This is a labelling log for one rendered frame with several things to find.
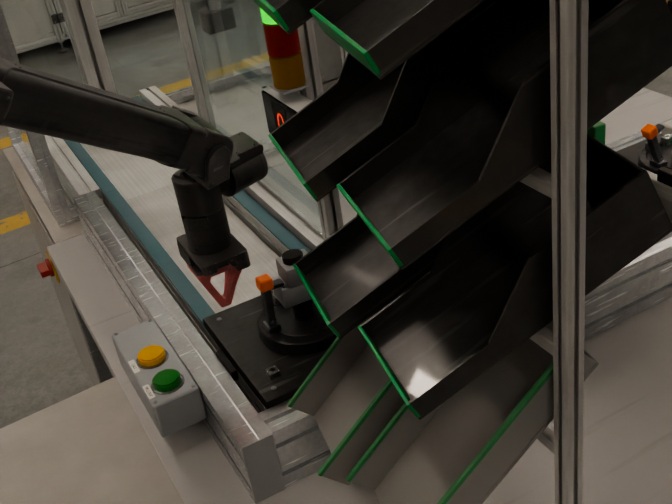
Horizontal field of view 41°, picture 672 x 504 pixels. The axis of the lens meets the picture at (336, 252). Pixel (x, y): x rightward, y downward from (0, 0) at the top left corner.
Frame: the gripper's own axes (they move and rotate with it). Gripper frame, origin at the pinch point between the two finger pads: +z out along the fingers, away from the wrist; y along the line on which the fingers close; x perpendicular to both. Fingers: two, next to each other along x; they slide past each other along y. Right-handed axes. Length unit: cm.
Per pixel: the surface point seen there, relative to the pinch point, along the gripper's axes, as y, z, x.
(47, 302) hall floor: 204, 106, 12
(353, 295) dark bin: -29.5, -14.0, -5.8
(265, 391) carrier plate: -9.9, 9.5, 0.2
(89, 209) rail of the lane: 64, 10, 5
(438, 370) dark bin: -45.3, -14.1, -5.8
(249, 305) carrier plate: 10.3, 9.5, -6.4
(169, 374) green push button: 1.8, 9.3, 9.8
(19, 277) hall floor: 230, 106, 17
